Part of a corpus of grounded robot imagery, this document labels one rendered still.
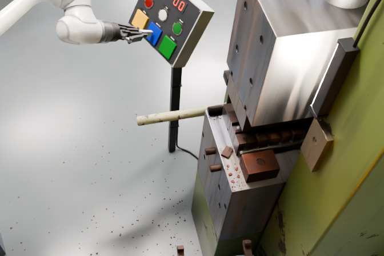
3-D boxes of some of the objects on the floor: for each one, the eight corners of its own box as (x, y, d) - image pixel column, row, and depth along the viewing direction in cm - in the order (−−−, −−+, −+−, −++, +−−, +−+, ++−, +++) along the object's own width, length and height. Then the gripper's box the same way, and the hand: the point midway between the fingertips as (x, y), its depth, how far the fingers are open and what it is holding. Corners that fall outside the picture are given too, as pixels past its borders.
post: (168, 152, 283) (175, 14, 198) (167, 146, 285) (173, 7, 200) (175, 151, 284) (184, 12, 198) (174, 145, 286) (182, 7, 201)
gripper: (95, 30, 185) (138, 32, 203) (112, 50, 179) (156, 50, 197) (101, 14, 181) (145, 18, 200) (120, 33, 176) (163, 35, 194)
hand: (144, 34), depth 196 cm, fingers closed
